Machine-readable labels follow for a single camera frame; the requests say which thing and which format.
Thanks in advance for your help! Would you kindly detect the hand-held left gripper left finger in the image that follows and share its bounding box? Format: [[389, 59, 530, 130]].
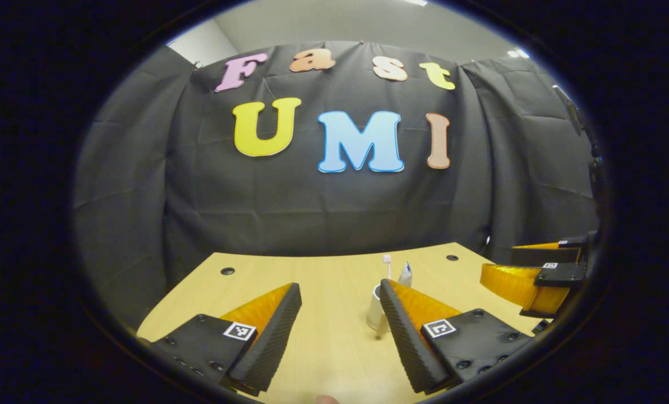
[[154, 282, 302, 396]]

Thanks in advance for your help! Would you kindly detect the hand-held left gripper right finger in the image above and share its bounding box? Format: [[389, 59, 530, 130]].
[[379, 279, 537, 395]]

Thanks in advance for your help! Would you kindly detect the white cup with wooden handle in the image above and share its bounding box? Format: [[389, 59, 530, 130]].
[[367, 284, 391, 337]]

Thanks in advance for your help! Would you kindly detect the light wooden desktop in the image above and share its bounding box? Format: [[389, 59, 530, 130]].
[[137, 242, 537, 404]]

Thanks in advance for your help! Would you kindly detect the black backdrop cloth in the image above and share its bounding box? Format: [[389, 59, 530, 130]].
[[73, 40, 601, 332]]

